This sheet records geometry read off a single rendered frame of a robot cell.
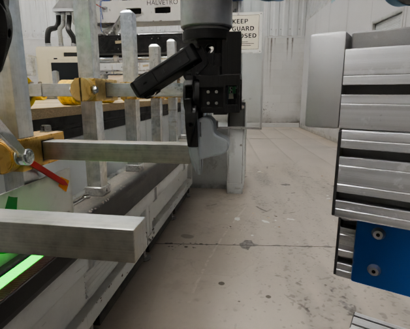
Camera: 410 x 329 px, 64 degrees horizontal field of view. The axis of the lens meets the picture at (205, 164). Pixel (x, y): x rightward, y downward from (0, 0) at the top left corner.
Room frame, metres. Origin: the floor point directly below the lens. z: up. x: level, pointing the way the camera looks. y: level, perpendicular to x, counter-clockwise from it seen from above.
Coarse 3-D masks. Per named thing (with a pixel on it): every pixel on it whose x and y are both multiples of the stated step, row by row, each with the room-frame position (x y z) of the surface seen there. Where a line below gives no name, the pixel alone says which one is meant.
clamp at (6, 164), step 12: (36, 132) 0.58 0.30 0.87; (60, 132) 0.59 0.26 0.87; (0, 144) 0.47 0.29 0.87; (24, 144) 0.49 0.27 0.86; (36, 144) 0.52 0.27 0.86; (0, 156) 0.47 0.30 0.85; (12, 156) 0.46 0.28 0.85; (36, 156) 0.51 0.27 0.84; (0, 168) 0.47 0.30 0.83; (12, 168) 0.47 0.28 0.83; (24, 168) 0.48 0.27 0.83
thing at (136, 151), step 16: (48, 144) 0.53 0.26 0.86; (64, 144) 0.53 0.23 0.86; (80, 144) 0.52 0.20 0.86; (96, 144) 0.52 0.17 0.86; (112, 144) 0.51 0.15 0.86; (128, 144) 0.51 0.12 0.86; (144, 144) 0.51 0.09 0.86; (160, 144) 0.50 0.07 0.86; (176, 144) 0.50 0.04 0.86; (80, 160) 0.52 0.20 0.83; (96, 160) 0.52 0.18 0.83; (112, 160) 0.51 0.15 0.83; (128, 160) 0.51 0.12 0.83; (144, 160) 0.51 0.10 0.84; (160, 160) 0.50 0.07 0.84; (176, 160) 0.50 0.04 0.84
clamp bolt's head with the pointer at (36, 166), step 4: (28, 152) 0.47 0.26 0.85; (32, 152) 0.48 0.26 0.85; (16, 156) 0.47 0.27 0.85; (28, 156) 0.47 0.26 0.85; (32, 156) 0.48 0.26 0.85; (16, 160) 0.47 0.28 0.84; (28, 160) 0.47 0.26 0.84; (32, 160) 0.48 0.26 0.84; (32, 164) 0.50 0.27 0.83; (36, 164) 0.51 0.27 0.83; (36, 168) 0.50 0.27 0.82; (40, 168) 0.52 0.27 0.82; (44, 168) 0.52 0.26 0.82; (44, 172) 0.52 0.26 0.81; (48, 172) 0.53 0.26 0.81; (52, 172) 0.54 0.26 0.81; (48, 176) 0.53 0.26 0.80; (52, 176) 0.54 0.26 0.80; (56, 176) 0.55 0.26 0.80; (56, 180) 0.55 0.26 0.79; (60, 180) 0.56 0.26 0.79; (64, 180) 0.58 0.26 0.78; (64, 184) 0.57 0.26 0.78
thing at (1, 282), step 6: (30, 258) 0.44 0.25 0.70; (36, 258) 0.44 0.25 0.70; (18, 264) 0.42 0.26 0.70; (24, 264) 0.42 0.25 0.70; (30, 264) 0.42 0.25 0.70; (12, 270) 0.40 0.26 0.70; (18, 270) 0.40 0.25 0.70; (24, 270) 0.41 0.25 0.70; (6, 276) 0.39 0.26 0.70; (12, 276) 0.39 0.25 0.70; (0, 282) 0.38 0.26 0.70; (6, 282) 0.38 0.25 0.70; (0, 288) 0.36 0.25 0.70
